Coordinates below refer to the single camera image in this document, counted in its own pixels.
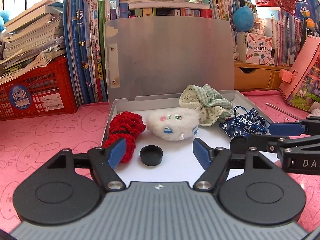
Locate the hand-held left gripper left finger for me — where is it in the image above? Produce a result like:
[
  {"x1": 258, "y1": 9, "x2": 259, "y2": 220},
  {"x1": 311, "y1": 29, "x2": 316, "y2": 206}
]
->
[{"x1": 32, "y1": 137, "x2": 127, "y2": 191}]

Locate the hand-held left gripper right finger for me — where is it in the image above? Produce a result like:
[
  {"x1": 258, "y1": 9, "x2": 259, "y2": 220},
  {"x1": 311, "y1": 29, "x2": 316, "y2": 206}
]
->
[{"x1": 193, "y1": 138, "x2": 288, "y2": 192}]

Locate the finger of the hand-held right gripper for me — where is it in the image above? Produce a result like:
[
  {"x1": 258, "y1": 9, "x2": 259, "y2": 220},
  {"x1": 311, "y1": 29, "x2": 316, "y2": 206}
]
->
[
  {"x1": 269, "y1": 117, "x2": 320, "y2": 136},
  {"x1": 247, "y1": 134, "x2": 320, "y2": 155}
]

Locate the black round lid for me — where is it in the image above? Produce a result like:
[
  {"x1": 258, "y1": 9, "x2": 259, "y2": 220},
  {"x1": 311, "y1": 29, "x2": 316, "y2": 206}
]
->
[{"x1": 229, "y1": 136, "x2": 248, "y2": 153}]

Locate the blue floral drawstring pouch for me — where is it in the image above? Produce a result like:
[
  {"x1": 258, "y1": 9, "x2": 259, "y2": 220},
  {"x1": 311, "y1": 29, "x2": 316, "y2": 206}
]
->
[{"x1": 219, "y1": 106, "x2": 268, "y2": 139}]

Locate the red crochet scrunchie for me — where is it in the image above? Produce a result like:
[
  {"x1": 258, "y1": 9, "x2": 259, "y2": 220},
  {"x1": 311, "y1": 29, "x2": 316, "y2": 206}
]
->
[{"x1": 103, "y1": 111, "x2": 147, "y2": 164}]

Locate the black lens cap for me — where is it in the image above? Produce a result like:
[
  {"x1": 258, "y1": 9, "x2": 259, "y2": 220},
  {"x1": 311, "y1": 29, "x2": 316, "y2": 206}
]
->
[{"x1": 139, "y1": 145, "x2": 164, "y2": 167}]

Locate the white plush toy with eye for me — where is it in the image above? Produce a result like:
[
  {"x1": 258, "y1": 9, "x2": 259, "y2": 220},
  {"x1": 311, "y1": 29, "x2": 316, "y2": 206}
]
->
[{"x1": 146, "y1": 106, "x2": 200, "y2": 142}]

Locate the green floral cloth scrunchie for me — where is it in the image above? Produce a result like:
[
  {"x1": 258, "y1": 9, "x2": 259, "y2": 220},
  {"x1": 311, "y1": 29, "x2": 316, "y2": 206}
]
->
[{"x1": 179, "y1": 84, "x2": 234, "y2": 127}]

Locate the grey cardboard box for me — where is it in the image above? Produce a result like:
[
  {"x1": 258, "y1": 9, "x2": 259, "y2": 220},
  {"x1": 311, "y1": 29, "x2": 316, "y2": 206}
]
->
[{"x1": 101, "y1": 17, "x2": 284, "y2": 183}]

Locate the thin metal rod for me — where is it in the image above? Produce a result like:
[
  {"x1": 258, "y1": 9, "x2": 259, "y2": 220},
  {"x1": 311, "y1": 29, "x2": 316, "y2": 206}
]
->
[{"x1": 266, "y1": 102, "x2": 300, "y2": 120}]

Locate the pink picture box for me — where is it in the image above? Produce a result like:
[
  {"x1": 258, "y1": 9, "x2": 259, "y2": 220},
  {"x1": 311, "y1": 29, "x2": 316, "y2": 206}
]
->
[{"x1": 278, "y1": 35, "x2": 320, "y2": 113}]

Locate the wooden drawer organizer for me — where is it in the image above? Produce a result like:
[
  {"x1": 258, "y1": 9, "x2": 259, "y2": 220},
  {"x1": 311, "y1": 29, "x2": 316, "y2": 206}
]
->
[{"x1": 234, "y1": 60, "x2": 290, "y2": 92}]

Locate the pink bunny print mat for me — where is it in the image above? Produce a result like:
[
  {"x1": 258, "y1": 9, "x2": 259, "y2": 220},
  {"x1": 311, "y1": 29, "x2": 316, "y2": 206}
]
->
[{"x1": 0, "y1": 90, "x2": 320, "y2": 233}]

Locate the white label printer box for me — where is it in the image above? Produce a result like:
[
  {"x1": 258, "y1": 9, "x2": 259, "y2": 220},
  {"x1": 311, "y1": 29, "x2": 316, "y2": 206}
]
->
[{"x1": 236, "y1": 31, "x2": 273, "y2": 65}]

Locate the red plastic basket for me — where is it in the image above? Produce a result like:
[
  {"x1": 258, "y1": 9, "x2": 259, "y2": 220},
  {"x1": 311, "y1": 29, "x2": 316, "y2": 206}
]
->
[{"x1": 0, "y1": 55, "x2": 78, "y2": 122}]

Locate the row of upright blue books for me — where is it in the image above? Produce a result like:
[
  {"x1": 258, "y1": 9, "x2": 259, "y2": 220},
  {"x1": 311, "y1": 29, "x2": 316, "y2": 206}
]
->
[{"x1": 63, "y1": 0, "x2": 215, "y2": 105}]

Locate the large blue round plush toy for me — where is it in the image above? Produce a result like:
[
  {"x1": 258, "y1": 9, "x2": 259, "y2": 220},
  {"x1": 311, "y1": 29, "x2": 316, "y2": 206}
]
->
[{"x1": 212, "y1": 0, "x2": 254, "y2": 32}]

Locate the blue mask package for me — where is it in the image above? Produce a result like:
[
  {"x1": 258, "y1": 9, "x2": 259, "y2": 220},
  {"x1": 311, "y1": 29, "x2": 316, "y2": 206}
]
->
[{"x1": 294, "y1": 0, "x2": 320, "y2": 35}]

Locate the small red mesh basket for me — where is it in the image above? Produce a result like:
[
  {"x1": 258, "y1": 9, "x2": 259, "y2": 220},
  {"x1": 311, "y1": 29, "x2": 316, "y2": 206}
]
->
[{"x1": 252, "y1": 0, "x2": 298, "y2": 18}]

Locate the stack of worn books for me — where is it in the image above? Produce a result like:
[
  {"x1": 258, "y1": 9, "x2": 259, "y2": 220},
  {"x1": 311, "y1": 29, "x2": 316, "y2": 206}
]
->
[{"x1": 0, "y1": 0, "x2": 67, "y2": 85}]

